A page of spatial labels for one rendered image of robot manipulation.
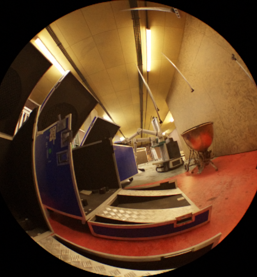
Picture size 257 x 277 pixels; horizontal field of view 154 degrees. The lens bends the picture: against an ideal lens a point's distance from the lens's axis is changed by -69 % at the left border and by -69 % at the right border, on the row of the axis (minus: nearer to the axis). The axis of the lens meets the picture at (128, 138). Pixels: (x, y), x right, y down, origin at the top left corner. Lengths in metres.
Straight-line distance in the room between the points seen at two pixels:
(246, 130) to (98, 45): 3.70
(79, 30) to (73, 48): 0.52
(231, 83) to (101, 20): 2.94
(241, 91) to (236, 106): 0.34
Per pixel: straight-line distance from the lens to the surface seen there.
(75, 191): 0.69
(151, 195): 1.16
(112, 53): 2.97
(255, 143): 2.27
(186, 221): 0.65
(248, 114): 2.23
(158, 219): 0.74
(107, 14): 2.72
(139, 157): 8.90
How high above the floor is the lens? 0.53
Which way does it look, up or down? 14 degrees up
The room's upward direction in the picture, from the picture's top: 12 degrees counter-clockwise
